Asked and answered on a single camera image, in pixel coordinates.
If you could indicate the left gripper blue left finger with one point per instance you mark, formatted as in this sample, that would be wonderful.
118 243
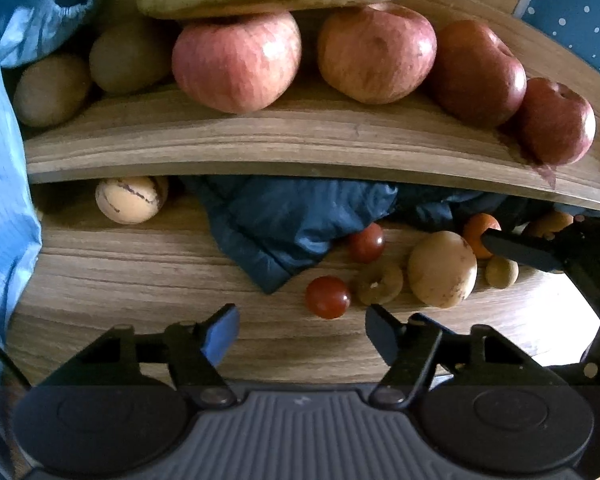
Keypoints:
194 352

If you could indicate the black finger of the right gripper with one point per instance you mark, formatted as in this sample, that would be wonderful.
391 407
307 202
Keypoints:
537 252

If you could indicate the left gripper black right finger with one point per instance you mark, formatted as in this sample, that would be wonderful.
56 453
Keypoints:
409 349

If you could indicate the green-red pear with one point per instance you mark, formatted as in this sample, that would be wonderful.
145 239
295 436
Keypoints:
551 224

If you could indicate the small brown longan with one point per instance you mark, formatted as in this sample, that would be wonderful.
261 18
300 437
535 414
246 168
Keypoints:
501 273

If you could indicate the brown mangosteen-like fruit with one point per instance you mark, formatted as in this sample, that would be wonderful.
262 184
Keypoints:
378 283

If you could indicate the small orange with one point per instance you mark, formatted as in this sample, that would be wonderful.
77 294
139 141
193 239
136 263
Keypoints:
475 227

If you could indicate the beige round pepino melon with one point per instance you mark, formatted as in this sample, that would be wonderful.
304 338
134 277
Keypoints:
442 270

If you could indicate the cherry tomato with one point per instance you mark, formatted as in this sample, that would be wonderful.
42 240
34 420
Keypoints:
367 245
327 297

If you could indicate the striped pepino melon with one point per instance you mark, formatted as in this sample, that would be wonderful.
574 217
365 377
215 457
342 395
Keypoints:
131 200

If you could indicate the red apple, rightmost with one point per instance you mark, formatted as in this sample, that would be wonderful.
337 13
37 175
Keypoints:
555 125

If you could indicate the dark blue jacket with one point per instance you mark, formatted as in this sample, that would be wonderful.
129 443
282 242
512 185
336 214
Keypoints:
275 228

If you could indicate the wooden curved shelf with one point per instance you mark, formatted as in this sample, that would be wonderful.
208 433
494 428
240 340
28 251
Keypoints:
314 131

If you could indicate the pale red apple, leftmost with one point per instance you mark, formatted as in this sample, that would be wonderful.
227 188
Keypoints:
238 66

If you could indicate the brown kiwi, left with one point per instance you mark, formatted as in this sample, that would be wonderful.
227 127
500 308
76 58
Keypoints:
51 91

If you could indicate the brown kiwi, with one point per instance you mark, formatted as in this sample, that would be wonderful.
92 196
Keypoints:
51 91
129 56

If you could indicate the brown kiwi, right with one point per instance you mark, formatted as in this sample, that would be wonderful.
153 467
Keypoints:
129 56

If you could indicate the light blue hanging garment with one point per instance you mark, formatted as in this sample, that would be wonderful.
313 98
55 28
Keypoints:
29 30

